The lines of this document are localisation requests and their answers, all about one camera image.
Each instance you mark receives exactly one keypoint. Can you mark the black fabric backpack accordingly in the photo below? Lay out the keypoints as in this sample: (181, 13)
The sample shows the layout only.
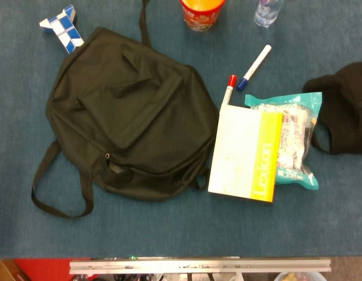
(125, 117)

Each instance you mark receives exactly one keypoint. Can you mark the white and yellow book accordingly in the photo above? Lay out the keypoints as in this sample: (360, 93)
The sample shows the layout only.
(242, 152)

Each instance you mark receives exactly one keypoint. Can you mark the white marker red cap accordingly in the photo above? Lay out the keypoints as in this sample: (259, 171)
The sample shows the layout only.
(230, 90)

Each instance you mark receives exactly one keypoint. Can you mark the white marker blue cap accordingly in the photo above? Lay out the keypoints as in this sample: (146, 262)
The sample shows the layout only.
(255, 65)

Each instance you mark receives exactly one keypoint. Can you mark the teal clear snack packet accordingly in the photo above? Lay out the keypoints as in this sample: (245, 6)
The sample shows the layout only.
(297, 131)

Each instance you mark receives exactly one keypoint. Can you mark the red instant noodle cup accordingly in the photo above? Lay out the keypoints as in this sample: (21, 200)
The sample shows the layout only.
(202, 17)

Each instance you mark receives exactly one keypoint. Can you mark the clear plastic water bottle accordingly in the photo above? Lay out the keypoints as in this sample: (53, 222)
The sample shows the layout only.
(267, 13)

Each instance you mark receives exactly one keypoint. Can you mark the blue white snake puzzle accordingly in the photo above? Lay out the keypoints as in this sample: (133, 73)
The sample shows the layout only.
(63, 32)

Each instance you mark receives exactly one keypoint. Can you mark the black cap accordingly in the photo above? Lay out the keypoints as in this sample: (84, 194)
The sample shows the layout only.
(347, 102)

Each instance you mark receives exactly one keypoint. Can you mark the clear plastic tub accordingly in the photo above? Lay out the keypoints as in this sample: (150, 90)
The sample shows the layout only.
(297, 276)

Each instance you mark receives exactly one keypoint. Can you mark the red box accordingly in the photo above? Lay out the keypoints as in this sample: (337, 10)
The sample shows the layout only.
(43, 269)

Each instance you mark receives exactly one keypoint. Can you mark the brown cardboard box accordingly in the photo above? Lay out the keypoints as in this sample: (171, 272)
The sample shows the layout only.
(2, 270)

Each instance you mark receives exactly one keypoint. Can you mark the aluminium profile rail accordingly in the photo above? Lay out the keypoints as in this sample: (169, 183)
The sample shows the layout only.
(198, 265)

